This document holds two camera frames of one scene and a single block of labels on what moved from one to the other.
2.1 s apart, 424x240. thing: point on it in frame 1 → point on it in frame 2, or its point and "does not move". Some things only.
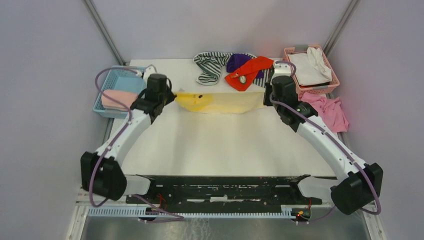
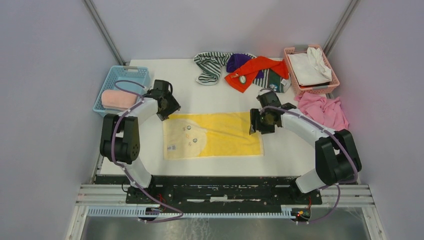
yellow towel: x=220 y=102 → x=200 y=135
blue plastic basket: x=124 y=77 does not move
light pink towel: x=126 y=98 does not move
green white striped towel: x=210 y=63 does not move
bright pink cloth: x=329 y=110 does not move
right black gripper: x=266 y=99 → x=254 y=116
